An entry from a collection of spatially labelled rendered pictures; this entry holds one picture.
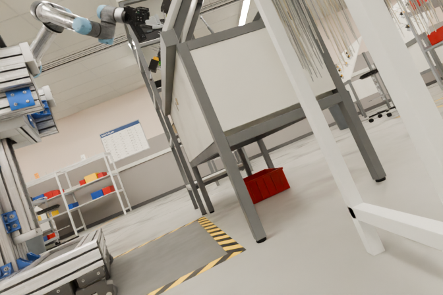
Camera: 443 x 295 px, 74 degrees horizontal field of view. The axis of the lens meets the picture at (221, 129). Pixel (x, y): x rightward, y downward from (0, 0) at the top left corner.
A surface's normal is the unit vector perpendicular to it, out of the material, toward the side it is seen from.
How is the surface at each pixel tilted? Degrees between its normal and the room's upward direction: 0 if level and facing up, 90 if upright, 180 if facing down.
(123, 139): 90
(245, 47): 90
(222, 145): 90
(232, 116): 90
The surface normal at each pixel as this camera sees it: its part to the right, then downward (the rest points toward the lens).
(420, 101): 0.04, -0.12
